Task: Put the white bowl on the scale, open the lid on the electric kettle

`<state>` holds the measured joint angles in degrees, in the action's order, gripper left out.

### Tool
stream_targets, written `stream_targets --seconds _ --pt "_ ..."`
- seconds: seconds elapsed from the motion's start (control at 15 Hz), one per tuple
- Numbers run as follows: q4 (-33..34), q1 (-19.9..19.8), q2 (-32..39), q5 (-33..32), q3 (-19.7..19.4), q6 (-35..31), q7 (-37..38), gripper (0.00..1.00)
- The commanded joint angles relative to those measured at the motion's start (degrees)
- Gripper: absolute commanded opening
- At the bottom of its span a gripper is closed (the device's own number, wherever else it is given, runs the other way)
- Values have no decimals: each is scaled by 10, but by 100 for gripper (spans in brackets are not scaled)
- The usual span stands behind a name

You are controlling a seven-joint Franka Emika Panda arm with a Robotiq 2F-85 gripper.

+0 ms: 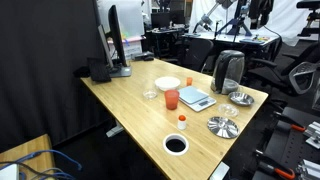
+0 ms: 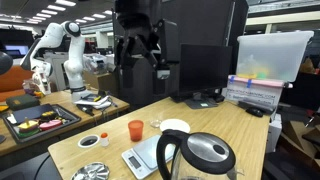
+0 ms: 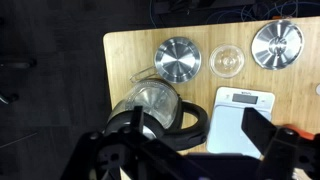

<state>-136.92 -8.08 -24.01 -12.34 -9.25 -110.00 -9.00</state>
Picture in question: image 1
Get black computer monitor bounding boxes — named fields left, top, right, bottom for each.
left=107, top=4, right=128, bottom=68

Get blue tripod stand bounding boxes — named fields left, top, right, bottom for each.
left=216, top=0, right=253, bottom=37

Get bowl with dark liquid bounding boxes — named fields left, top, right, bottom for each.
left=162, top=133, right=190, bottom=157

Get white printed cardboard box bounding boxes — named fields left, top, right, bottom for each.
left=113, top=39, right=144, bottom=60

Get black computer mouse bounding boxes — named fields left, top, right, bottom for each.
left=134, top=51, right=155, bottom=62

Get blue cable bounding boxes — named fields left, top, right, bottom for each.
left=0, top=149, right=83, bottom=180

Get small clear glass bowl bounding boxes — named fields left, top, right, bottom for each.
left=142, top=88, right=158, bottom=100

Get orange handled bar clamp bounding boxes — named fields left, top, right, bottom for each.
left=254, top=149, right=297, bottom=180
left=272, top=110, right=307, bottom=133

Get white bowl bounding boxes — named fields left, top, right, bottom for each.
left=154, top=76, right=182, bottom=92

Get grey monitor stand base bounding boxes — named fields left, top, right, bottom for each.
left=109, top=64, right=133, bottom=79

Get black perforated board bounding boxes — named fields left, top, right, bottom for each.
left=251, top=105, right=320, bottom=180

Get pink flat lid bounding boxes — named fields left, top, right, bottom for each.
left=123, top=35, right=145, bottom=44

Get black lumpy object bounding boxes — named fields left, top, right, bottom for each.
left=73, top=65, right=91, bottom=79

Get silver metal bracket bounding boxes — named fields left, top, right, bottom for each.
left=304, top=120, right=320, bottom=150
left=295, top=158, right=320, bottom=180

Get grey edged flat monitor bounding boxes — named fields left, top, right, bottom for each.
left=97, top=24, right=115, bottom=70

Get white background desk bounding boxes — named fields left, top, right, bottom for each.
left=191, top=30, right=280, bottom=51

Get black equipment stand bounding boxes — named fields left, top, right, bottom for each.
left=295, top=0, right=320, bottom=38

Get round steel plate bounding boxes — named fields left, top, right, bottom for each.
left=206, top=115, right=240, bottom=140

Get clear glass dish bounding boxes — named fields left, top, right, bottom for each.
left=217, top=103, right=240, bottom=118

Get black background monitor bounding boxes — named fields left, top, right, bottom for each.
left=150, top=12, right=173, bottom=30

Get white digital kitchen scale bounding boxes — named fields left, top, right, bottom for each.
left=177, top=85, right=217, bottom=113

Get red plastic cup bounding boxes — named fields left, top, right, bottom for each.
left=163, top=89, right=181, bottom=111

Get grey mesh office chair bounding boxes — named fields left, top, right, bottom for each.
left=288, top=60, right=319, bottom=97

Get small wooden side table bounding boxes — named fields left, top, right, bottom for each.
left=0, top=134, right=56, bottom=180

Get white device box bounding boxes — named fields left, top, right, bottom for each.
left=0, top=163, right=20, bottom=180

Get steel bowl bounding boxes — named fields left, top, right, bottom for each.
left=227, top=91, right=255, bottom=107

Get white bottle orange cap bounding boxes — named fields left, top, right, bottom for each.
left=177, top=114, right=188, bottom=131

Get white desk foot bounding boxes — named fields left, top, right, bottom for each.
left=105, top=120, right=125, bottom=138

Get black keyboard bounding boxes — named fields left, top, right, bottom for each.
left=87, top=57, right=112, bottom=83

